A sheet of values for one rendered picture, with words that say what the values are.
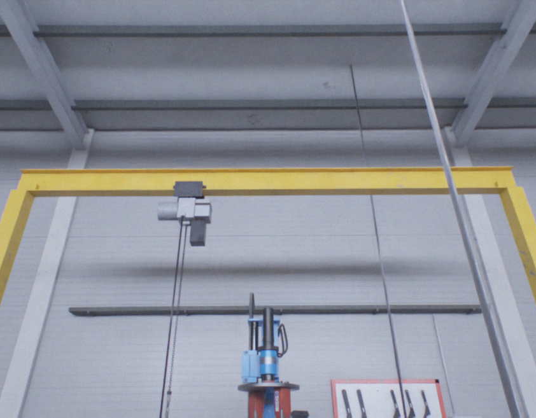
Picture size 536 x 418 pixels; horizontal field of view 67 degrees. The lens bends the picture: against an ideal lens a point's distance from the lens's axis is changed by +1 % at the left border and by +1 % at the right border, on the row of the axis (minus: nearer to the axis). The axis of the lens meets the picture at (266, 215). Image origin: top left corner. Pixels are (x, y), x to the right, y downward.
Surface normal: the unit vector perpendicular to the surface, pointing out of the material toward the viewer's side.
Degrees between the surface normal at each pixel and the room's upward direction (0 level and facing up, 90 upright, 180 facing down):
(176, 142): 90
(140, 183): 90
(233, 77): 173
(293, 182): 90
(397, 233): 90
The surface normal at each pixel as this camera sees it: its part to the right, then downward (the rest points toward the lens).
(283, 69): 0.00, 0.82
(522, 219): 0.00, -0.48
